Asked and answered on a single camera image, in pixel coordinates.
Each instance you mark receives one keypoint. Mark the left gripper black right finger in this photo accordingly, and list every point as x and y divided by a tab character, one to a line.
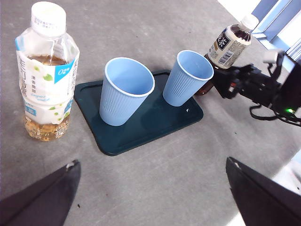
263	202

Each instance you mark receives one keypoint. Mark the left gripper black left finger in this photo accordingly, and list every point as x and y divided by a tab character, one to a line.
42	204

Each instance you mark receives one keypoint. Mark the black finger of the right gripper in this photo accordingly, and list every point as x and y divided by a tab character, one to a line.
224	82

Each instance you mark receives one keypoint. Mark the dark tea bottle beige label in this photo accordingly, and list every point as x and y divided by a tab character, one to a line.
229	50

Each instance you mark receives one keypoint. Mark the pale oolong tea bottle white label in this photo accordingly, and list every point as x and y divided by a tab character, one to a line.
44	89

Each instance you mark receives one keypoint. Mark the blue ribbed plastic cup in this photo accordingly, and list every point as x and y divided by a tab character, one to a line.
120	106
181	89

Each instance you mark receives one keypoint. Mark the dark teal rectangular tray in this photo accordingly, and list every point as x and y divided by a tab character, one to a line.
150	122

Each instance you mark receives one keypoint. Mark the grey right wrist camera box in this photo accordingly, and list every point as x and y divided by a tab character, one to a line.
271	56

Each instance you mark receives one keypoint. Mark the blue window frame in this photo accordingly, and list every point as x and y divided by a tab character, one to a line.
263	7

